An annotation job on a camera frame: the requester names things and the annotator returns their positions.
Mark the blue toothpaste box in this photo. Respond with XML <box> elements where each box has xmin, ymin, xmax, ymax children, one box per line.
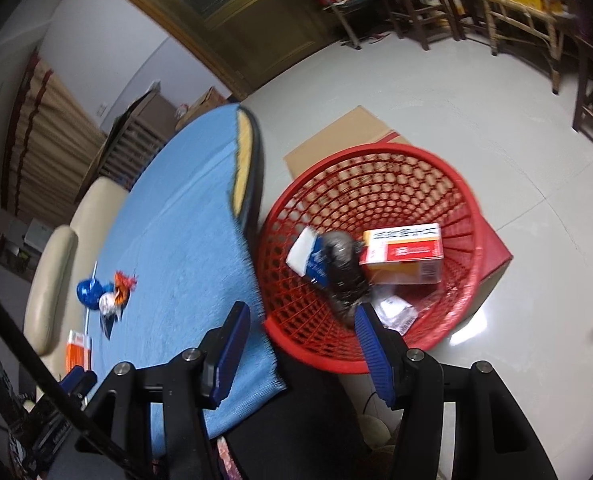
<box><xmin>286</xmin><ymin>226</ymin><xmax>329</xmax><ymax>288</ymax></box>

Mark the wooden double door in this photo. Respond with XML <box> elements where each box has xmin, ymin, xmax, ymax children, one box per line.
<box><xmin>128</xmin><ymin>0</ymin><xmax>346</xmax><ymax>99</ymax></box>

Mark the cardboard box by wall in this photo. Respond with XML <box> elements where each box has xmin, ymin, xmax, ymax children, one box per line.
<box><xmin>175</xmin><ymin>87</ymin><xmax>228</xmax><ymax>132</ymax></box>

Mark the bamboo wicker armchair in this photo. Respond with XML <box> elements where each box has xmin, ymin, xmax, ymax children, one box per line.
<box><xmin>482</xmin><ymin>0</ymin><xmax>577</xmax><ymax>94</ymax></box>

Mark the blue plastic bag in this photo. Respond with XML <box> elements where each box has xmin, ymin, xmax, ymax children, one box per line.
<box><xmin>76</xmin><ymin>278</ymin><xmax>114</xmax><ymax>311</ymax></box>

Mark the red white medicine box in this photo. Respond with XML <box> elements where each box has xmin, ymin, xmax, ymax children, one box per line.
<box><xmin>360</xmin><ymin>223</ymin><xmax>444</xmax><ymax>285</ymax></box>

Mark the white thin straw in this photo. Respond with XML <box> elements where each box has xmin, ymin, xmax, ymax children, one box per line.
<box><xmin>84</xmin><ymin>261</ymin><xmax>98</xmax><ymax>335</ymax></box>

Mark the beige curtain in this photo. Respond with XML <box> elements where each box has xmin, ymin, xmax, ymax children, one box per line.
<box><xmin>1</xmin><ymin>52</ymin><xmax>104</xmax><ymax>226</ymax></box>

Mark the blue tablecloth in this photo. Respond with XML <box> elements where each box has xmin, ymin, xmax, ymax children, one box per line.
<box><xmin>82</xmin><ymin>103</ymin><xmax>288</xmax><ymax>456</ymax></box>

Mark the red mesh trash basket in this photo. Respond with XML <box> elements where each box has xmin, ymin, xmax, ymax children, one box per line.
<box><xmin>255</xmin><ymin>143</ymin><xmax>485</xmax><ymax>374</ymax></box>

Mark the dark wooden stool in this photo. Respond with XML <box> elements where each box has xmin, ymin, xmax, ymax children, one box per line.
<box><xmin>382</xmin><ymin>0</ymin><xmax>463</xmax><ymax>52</ymax></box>

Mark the orange crumpled wrapper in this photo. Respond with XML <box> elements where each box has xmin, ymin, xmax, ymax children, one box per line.
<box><xmin>113</xmin><ymin>271</ymin><xmax>137</xmax><ymax>307</ymax></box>

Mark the beige leather sofa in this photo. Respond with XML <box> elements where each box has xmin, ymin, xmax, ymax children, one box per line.
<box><xmin>23</xmin><ymin>177</ymin><xmax>128</xmax><ymax>379</ymax></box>

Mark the flat cardboard box under basket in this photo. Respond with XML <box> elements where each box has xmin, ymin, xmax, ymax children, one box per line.
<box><xmin>282</xmin><ymin>104</ymin><xmax>515</xmax><ymax>331</ymax></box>

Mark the grey slatted cabinet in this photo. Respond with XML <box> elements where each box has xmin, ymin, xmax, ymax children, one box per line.
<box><xmin>80</xmin><ymin>90</ymin><xmax>176</xmax><ymax>192</ymax></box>

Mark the black plastic bag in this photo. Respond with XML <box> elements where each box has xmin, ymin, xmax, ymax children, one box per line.
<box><xmin>321</xmin><ymin>231</ymin><xmax>370</xmax><ymax>330</ymax></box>

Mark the orange white carton box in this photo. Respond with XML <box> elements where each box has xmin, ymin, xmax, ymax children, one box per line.
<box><xmin>65</xmin><ymin>330</ymin><xmax>91</xmax><ymax>373</ymax></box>

